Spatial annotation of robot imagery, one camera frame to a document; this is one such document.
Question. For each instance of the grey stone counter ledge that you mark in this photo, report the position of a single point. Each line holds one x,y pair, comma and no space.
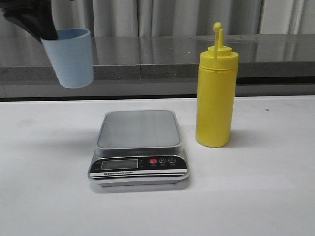
160,67

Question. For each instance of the yellow squeeze bottle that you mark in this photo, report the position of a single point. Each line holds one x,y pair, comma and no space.
217,76

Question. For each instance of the light blue plastic cup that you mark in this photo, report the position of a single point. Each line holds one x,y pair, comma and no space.
71,57

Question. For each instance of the silver electronic kitchen scale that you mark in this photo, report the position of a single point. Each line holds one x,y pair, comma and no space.
139,147

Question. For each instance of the grey pleated curtain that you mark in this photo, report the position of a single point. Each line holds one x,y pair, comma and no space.
144,18

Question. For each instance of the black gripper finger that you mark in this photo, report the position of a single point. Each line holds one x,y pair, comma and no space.
34,16

